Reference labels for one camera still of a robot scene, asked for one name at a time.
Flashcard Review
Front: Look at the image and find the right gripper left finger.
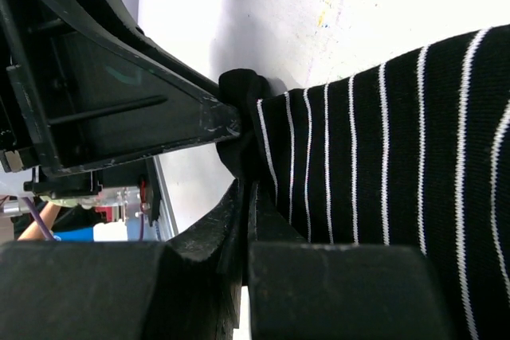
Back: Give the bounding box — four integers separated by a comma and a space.
1, 182, 243, 339

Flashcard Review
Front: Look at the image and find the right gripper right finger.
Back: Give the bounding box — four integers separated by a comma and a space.
248, 184, 454, 339

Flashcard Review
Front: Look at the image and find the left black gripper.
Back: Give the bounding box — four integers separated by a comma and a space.
1, 0, 241, 197

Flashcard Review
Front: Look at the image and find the black sock with purple stripes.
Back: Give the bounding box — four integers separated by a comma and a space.
217, 25, 509, 339

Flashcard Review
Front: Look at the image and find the aluminium front frame rail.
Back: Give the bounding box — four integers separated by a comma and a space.
153, 156, 179, 241

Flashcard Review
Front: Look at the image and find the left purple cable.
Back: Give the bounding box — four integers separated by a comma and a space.
22, 196, 55, 241

